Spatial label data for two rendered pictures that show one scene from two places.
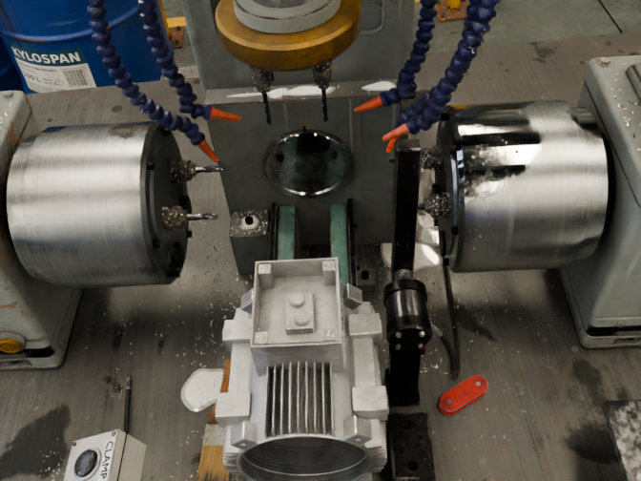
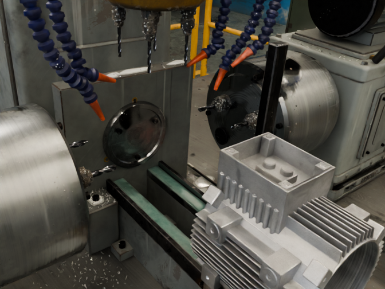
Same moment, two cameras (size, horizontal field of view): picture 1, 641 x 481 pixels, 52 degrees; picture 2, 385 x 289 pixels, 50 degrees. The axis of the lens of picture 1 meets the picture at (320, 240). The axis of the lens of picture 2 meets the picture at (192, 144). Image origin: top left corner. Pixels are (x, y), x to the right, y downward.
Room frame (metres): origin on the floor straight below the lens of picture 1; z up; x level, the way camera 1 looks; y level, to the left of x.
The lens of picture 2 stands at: (0.17, 0.46, 1.43)
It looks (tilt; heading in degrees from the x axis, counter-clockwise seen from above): 29 degrees down; 315
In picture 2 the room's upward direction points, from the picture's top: 4 degrees clockwise
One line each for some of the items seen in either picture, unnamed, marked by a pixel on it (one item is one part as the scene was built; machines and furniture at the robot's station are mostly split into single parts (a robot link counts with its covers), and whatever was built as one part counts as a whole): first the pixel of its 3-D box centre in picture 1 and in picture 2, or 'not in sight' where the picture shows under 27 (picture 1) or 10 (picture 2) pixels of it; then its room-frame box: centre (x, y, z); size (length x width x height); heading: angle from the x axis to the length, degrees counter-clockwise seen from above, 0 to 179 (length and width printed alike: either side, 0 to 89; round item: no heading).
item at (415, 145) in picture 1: (404, 219); (267, 113); (0.57, -0.11, 1.12); 0.04 x 0.03 x 0.26; 176
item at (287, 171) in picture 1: (308, 166); (136, 136); (0.80, 0.01, 1.01); 0.15 x 0.02 x 0.15; 86
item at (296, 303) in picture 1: (299, 317); (272, 180); (0.44, 0.03, 1.11); 0.12 x 0.11 x 0.07; 177
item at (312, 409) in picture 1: (305, 386); (283, 247); (0.40, 0.04, 1.01); 0.20 x 0.19 x 0.19; 177
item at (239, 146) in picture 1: (310, 159); (121, 141); (0.86, 0.00, 0.97); 0.30 x 0.11 x 0.34; 86
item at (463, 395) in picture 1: (463, 395); not in sight; (0.47, -0.20, 0.81); 0.09 x 0.03 x 0.02; 117
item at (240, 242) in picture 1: (253, 240); (97, 219); (0.78, 0.12, 0.86); 0.07 x 0.06 x 0.12; 86
